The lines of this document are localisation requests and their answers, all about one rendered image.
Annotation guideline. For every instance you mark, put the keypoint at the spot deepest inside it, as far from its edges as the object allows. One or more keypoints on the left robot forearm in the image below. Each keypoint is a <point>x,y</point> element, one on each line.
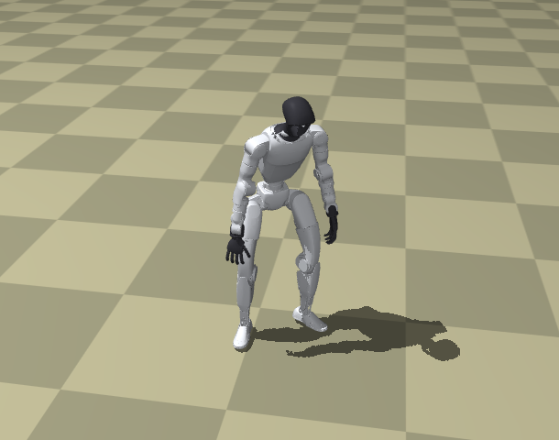
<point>327,191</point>

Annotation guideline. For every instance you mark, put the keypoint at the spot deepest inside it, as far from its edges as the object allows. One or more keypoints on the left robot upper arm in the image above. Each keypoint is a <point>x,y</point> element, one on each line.
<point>322,169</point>

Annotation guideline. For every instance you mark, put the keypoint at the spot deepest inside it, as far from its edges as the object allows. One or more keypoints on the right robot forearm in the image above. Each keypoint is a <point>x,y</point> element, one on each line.
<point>239,208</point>

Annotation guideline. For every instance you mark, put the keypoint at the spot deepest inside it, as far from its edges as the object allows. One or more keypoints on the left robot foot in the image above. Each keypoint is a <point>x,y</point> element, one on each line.
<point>310,320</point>

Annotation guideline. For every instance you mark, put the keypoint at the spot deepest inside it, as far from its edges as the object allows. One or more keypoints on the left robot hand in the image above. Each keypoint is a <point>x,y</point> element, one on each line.
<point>333,224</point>

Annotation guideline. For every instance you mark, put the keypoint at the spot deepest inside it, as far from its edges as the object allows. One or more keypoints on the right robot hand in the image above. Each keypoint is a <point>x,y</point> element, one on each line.
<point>236,246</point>

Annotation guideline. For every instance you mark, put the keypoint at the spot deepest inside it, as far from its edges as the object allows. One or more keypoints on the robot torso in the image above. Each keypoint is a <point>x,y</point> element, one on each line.
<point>282,160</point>

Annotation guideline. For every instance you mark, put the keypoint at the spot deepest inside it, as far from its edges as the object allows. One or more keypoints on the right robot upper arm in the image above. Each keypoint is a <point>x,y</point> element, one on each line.
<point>255,149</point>

